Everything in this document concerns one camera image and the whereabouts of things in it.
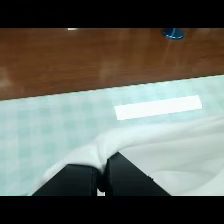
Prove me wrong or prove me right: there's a white shirt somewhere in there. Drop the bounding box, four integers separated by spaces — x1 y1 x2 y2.
28 112 224 197

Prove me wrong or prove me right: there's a blue round object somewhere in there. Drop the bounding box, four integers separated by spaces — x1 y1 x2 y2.
162 28 185 41

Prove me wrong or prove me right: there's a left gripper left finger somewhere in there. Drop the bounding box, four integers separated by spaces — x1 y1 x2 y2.
32 164 100 197

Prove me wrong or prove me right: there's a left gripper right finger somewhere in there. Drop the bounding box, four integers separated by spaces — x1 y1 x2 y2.
104 151 171 197

